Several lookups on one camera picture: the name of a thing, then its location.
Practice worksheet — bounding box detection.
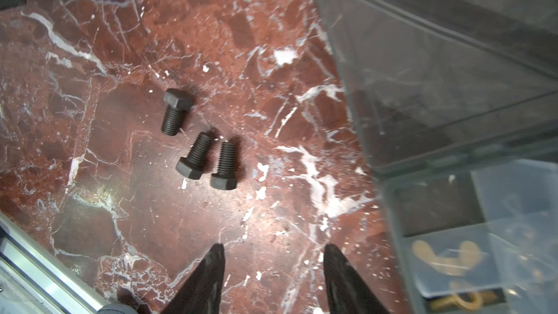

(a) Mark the brass wing nut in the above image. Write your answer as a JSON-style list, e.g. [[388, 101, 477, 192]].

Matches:
[[411, 240, 485, 276], [428, 291, 499, 312]]

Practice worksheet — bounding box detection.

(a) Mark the black hex bolt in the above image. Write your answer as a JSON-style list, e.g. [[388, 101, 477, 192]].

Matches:
[[210, 142, 238, 190], [176, 132, 214, 180], [161, 89, 194, 136]]

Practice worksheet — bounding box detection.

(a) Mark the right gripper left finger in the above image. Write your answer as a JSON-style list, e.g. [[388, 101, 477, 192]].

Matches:
[[162, 244, 225, 314]]

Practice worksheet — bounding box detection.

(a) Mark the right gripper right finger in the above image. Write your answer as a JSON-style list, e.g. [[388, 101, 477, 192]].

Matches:
[[323, 244, 389, 314]]

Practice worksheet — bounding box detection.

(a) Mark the grey plastic organizer box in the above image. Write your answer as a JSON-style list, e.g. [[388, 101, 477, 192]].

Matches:
[[316, 0, 557, 313]]

